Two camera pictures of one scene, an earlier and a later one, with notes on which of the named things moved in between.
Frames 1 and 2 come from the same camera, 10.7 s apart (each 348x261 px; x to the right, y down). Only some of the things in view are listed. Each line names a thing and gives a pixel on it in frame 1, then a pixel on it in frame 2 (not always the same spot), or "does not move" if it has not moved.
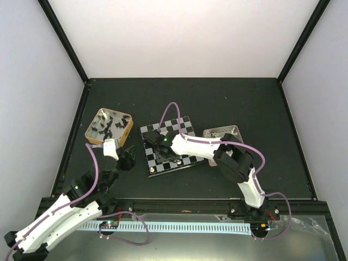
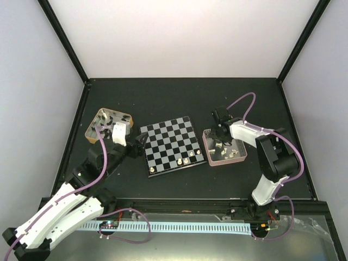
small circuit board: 109,224 does not move
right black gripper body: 161,157 -> 223,138
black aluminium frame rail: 283,208 does not move
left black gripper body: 128,162 -> 134,152
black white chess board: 171,127 does not move
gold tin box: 107,124 does not move
